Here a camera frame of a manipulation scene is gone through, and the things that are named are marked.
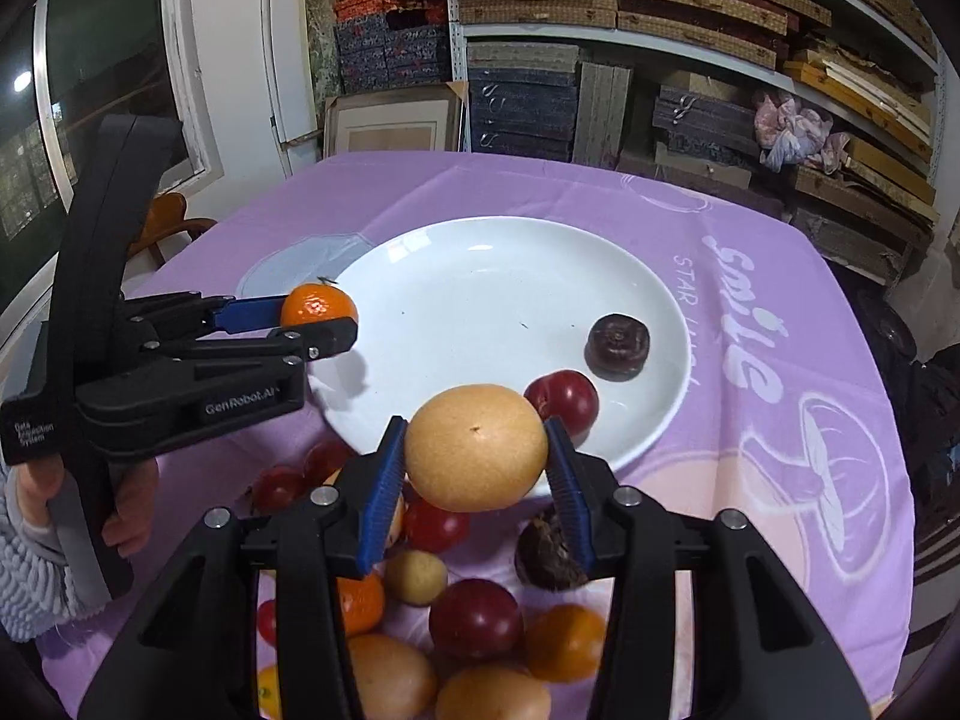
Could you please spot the stack of dark blue boxes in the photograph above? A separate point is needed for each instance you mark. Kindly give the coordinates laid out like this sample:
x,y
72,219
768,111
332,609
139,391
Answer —
x,y
521,109

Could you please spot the green marbled board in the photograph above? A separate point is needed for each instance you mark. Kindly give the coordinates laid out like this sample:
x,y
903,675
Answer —
x,y
322,37

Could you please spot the small yellow orange fruit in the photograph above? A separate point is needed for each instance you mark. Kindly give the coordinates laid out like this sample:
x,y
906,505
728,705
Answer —
x,y
268,690

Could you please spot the framed picture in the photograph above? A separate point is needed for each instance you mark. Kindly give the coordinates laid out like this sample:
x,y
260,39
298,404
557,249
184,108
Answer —
x,y
390,124

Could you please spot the dark brown water chestnut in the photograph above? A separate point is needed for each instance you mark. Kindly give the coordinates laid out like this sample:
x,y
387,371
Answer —
x,y
544,555

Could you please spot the upright grey woven boxes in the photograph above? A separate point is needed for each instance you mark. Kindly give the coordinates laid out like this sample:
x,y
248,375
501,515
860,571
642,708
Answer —
x,y
600,116

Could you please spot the window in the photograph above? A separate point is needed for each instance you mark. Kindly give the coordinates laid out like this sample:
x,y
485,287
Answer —
x,y
97,90

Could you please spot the stack of blue floral boxes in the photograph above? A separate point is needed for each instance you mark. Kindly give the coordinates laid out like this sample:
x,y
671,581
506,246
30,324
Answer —
x,y
390,49

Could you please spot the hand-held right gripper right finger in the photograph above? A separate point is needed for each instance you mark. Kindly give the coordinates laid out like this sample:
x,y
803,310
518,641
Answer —
x,y
570,502

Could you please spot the small red plum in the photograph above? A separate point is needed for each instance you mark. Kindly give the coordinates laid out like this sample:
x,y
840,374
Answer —
x,y
566,399

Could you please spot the large tan pear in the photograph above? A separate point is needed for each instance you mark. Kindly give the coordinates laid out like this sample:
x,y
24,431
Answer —
x,y
476,446

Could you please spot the stack of dark patterned boxes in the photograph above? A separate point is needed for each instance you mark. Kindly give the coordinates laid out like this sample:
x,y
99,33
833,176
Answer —
x,y
705,135

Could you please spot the small red cherry tomato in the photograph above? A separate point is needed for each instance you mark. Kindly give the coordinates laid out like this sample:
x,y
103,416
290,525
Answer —
x,y
267,621

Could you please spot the stack of brown flat boxes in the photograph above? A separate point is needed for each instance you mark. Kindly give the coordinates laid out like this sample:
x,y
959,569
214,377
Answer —
x,y
712,15

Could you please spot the white metal shelf rack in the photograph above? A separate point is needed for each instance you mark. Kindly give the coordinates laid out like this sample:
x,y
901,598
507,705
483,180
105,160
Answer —
x,y
455,15

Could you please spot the tangerine with green stem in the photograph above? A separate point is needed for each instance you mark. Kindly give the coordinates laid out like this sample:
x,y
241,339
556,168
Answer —
x,y
319,306

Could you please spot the stack of yellow wooden boxes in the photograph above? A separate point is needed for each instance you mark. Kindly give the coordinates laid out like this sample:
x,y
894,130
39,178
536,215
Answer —
x,y
870,112

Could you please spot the white plate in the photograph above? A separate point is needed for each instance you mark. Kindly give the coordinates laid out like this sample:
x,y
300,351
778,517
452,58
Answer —
x,y
487,300

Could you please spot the white board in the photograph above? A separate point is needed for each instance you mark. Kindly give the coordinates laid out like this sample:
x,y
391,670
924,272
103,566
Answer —
x,y
289,67

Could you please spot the dark purple mangosteen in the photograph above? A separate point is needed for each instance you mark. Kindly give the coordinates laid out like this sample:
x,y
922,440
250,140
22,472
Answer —
x,y
616,345

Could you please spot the pink plastic bag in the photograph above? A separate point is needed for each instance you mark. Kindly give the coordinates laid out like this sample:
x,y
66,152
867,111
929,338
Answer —
x,y
795,127

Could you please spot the purple printed tablecloth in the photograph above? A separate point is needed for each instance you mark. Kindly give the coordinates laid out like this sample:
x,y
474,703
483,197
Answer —
x,y
525,187

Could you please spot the person's left hand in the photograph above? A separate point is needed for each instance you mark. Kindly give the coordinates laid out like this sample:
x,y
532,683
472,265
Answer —
x,y
135,510

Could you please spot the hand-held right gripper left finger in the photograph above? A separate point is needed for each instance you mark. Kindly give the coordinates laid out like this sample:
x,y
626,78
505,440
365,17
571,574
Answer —
x,y
382,495

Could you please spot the smooth orange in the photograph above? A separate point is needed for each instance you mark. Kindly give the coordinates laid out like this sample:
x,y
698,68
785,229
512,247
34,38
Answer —
x,y
564,641

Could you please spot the small pale yellow fruit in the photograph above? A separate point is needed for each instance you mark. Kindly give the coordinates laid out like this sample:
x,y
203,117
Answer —
x,y
415,576

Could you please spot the wooden chair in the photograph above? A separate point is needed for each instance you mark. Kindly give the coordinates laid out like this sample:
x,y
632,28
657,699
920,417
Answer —
x,y
169,223

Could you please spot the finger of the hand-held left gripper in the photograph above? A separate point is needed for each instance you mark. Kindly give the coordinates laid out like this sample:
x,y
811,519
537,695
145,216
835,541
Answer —
x,y
330,337
247,312

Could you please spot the large dark red plum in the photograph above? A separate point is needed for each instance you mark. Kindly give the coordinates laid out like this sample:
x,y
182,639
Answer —
x,y
474,619

